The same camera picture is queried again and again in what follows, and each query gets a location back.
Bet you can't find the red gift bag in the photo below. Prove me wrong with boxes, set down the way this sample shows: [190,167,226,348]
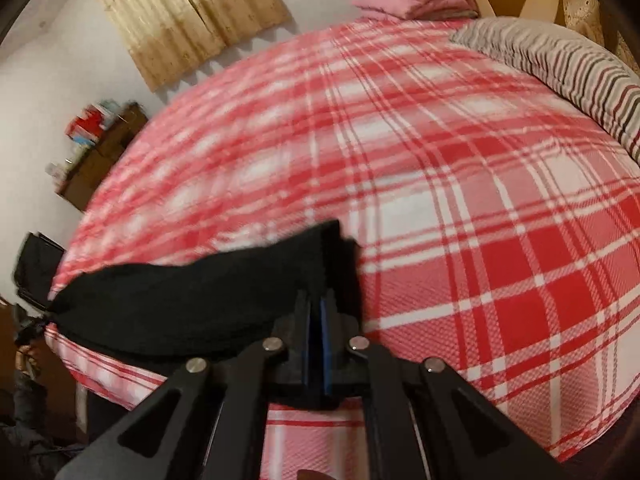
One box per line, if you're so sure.
[66,104,110,145]

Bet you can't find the striped pillow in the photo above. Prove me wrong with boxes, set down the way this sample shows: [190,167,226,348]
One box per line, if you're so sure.
[449,16,640,161]

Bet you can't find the brown wooden desk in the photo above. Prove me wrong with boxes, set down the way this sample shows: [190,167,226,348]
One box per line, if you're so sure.
[55,102,149,212]

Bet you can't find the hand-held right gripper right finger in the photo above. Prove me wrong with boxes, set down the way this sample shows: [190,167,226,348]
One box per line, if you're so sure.
[321,289,567,480]

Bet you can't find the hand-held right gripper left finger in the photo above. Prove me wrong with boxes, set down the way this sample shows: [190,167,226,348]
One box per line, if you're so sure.
[54,289,322,480]

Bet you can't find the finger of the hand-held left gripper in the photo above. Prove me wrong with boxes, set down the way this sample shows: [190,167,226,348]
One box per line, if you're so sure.
[14,310,52,348]

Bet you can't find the cream lace curtain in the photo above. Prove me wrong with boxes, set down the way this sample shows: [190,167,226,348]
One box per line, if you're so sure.
[547,0,640,81]

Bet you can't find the beige patterned window curtain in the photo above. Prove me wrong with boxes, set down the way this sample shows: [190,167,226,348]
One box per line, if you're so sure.
[89,0,293,93]

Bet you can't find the red plaid bed sheet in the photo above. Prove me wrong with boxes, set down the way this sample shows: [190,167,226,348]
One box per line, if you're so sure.
[44,16,640,480]

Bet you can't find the black pants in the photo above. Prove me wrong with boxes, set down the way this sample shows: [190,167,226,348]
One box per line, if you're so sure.
[45,219,366,411]

